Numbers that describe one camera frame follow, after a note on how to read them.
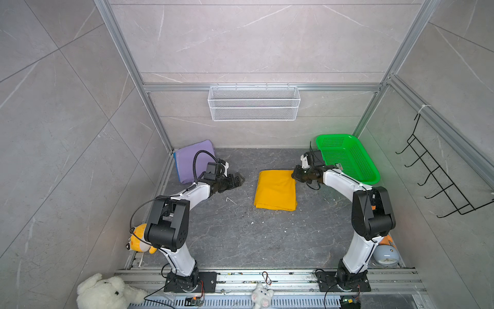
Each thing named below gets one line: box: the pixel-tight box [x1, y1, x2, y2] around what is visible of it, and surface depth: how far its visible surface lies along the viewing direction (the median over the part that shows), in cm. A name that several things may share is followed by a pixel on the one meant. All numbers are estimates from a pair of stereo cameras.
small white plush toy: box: [251, 283, 275, 309], surface depth 69 cm
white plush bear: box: [75, 272, 148, 309], surface depth 57 cm
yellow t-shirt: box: [254, 169, 298, 212], surface depth 97 cm
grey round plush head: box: [373, 244, 400, 268], surface depth 75 cm
